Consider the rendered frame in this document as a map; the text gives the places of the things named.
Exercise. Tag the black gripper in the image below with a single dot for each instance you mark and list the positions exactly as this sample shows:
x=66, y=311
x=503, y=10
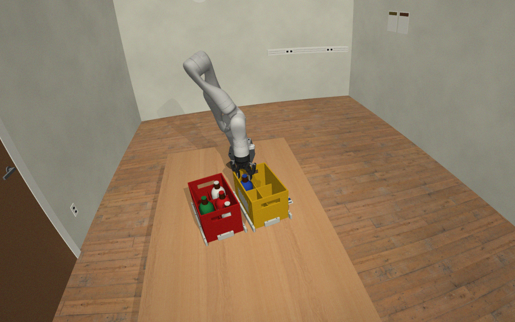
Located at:
x=243, y=163

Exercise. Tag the red crate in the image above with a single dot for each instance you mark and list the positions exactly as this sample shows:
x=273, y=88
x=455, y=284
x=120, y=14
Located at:
x=212, y=223

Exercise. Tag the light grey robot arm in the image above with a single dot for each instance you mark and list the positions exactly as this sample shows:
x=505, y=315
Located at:
x=233, y=124

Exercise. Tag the white bottle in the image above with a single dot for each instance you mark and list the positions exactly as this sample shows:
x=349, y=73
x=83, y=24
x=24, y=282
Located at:
x=216, y=189

